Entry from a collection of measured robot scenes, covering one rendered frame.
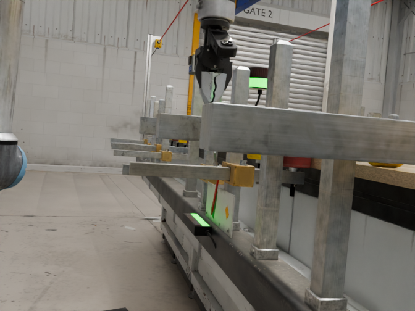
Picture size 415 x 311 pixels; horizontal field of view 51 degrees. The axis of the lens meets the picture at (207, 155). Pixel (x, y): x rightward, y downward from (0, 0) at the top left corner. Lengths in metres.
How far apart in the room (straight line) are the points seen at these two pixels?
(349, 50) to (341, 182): 0.18
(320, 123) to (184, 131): 0.25
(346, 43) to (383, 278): 0.47
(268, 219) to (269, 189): 0.06
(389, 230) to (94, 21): 8.21
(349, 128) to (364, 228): 0.67
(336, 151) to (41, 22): 8.58
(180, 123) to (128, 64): 8.26
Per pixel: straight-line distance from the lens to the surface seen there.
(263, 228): 0.88
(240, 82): 1.10
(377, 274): 0.93
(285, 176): 1.11
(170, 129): 0.51
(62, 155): 8.62
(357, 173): 0.96
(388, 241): 0.90
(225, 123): 0.27
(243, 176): 1.03
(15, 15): 1.48
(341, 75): 0.64
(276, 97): 0.86
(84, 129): 8.61
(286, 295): 0.73
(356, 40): 0.65
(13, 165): 1.49
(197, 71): 1.07
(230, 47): 1.00
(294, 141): 0.28
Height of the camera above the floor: 0.94
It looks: 3 degrees down
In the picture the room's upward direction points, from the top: 4 degrees clockwise
